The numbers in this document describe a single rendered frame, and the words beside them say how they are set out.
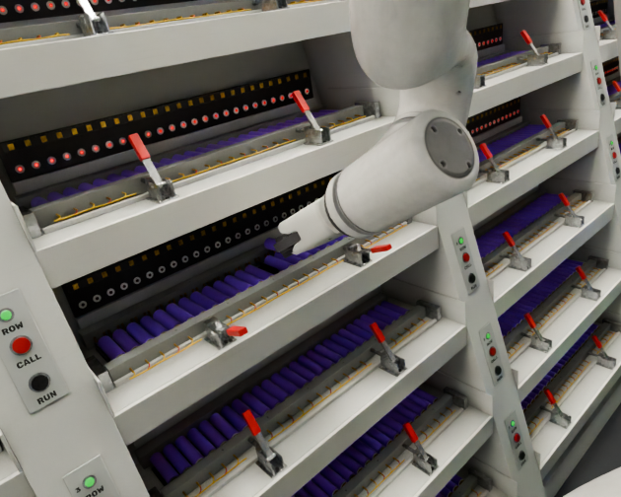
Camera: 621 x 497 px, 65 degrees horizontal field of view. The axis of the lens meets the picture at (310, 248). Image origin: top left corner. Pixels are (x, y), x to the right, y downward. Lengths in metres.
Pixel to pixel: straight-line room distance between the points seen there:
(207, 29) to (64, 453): 0.53
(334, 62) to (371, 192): 0.52
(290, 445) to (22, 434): 0.36
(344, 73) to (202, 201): 0.44
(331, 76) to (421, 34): 0.62
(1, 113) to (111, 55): 0.22
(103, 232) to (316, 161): 0.32
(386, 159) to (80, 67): 0.36
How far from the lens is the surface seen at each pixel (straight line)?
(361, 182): 0.50
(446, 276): 0.95
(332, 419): 0.80
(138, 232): 0.61
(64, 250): 0.59
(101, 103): 0.83
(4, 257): 0.58
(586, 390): 1.47
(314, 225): 0.57
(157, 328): 0.71
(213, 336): 0.66
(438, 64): 0.40
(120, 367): 0.66
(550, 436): 1.33
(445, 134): 0.47
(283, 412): 0.80
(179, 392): 0.64
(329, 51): 0.99
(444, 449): 1.01
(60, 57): 0.63
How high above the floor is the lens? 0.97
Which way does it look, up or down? 12 degrees down
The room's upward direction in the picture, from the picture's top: 19 degrees counter-clockwise
